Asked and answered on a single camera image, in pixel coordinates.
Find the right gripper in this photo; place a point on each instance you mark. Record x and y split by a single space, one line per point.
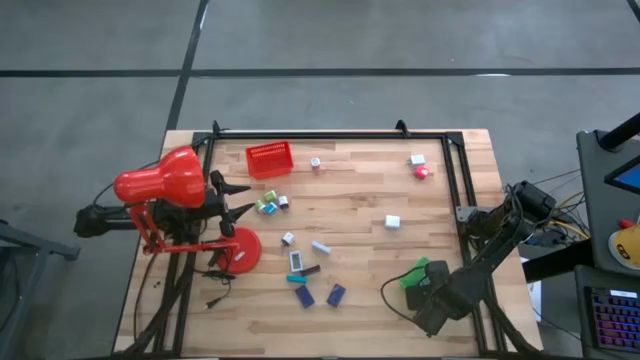
445 300

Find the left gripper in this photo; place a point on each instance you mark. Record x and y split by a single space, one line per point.
215 205

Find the green plastic mesh basket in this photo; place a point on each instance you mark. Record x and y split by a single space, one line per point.
411 277

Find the green and white charger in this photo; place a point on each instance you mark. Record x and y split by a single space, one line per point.
270 196
260 206

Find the blue and white charger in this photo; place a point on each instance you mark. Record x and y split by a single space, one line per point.
270 209

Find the white cube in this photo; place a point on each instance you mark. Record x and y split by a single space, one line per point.
392 222

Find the red and white charger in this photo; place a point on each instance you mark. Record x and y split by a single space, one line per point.
315 162

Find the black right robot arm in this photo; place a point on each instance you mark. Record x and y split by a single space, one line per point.
500 245

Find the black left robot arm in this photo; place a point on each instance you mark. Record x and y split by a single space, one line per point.
100 220

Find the white and black charger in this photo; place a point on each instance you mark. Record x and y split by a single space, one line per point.
283 202

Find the red plastic mesh basket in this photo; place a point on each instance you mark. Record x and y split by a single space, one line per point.
270 161

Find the white cube charger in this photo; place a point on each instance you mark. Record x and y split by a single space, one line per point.
287 239

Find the red desk lamp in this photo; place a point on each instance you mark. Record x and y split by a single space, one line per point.
165 177

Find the dark blue plastic box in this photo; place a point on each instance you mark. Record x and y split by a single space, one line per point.
304 296
336 295

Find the white digital clock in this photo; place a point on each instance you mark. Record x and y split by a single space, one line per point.
321 247
296 261

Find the teal plastic box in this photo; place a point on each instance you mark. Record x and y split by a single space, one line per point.
296 279

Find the black plastic box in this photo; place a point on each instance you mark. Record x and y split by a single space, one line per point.
310 271

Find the black desk beam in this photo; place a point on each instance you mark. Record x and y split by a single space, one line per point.
555 262

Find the grey operator desk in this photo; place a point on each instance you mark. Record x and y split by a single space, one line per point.
590 210

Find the backlit keyboard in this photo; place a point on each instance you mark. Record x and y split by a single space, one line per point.
617 320

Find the grey metal stand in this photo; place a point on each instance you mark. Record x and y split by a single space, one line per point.
30 245

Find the yellow round device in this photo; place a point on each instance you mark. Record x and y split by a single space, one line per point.
625 247

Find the tablet with blue screen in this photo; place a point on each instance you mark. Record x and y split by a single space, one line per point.
627 175

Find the black pole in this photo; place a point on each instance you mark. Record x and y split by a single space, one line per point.
620 132

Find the black frame clamp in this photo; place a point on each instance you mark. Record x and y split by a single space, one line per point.
216 126
401 128

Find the black aluminium table frame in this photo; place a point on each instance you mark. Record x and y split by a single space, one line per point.
325 135

